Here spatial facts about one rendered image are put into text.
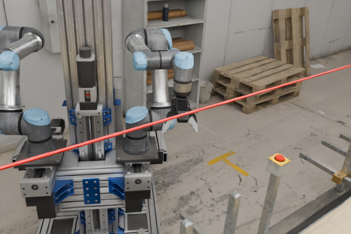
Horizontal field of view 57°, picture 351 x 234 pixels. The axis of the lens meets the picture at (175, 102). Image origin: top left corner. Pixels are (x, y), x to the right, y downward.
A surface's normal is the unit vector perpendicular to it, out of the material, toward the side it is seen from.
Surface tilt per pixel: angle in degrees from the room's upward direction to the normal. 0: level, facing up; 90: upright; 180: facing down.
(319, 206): 0
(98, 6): 90
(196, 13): 90
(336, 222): 0
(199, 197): 0
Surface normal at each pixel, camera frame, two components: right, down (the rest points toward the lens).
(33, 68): 0.62, 0.37
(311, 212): 0.05, -0.90
